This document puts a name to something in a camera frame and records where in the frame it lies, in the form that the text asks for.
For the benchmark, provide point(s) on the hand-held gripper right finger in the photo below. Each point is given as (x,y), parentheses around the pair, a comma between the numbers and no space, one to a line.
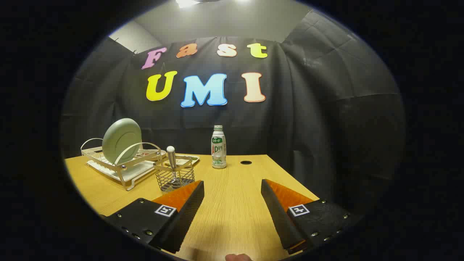
(277,214)

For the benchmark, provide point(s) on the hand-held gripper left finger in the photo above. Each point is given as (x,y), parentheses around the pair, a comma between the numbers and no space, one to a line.
(188,214)

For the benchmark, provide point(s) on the pale green plate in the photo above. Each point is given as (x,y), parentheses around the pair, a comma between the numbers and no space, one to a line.
(121,139)

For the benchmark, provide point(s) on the white compartment tray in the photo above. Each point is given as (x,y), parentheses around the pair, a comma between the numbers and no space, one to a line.
(188,158)

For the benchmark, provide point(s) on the white drip tray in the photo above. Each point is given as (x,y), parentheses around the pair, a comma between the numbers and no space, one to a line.
(139,167)

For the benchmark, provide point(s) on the white green drink bottle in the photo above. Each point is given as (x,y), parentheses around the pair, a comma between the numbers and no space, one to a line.
(218,152)

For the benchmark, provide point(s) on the black backdrop cloth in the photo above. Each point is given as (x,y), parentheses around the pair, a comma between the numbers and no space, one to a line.
(308,127)

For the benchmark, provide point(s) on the ceiling light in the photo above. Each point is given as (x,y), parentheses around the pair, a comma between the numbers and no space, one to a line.
(186,3)

